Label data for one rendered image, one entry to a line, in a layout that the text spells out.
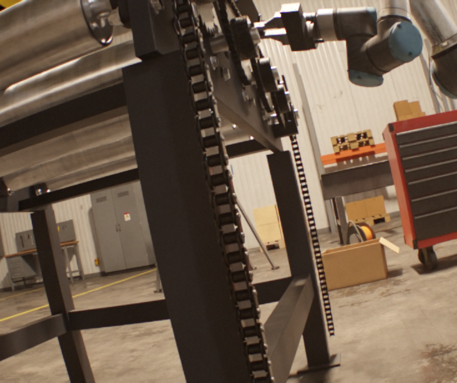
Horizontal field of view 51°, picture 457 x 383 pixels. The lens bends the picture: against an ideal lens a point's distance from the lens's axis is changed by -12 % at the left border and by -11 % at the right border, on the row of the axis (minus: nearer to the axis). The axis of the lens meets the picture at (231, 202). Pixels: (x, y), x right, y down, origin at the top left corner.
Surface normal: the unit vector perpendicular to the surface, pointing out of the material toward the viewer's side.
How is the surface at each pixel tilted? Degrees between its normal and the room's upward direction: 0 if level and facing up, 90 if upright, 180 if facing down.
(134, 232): 90
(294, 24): 136
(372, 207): 90
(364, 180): 90
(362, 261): 90
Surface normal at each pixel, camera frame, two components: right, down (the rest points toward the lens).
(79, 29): -0.01, 0.65
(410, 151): -0.20, 0.00
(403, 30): 0.37, -0.04
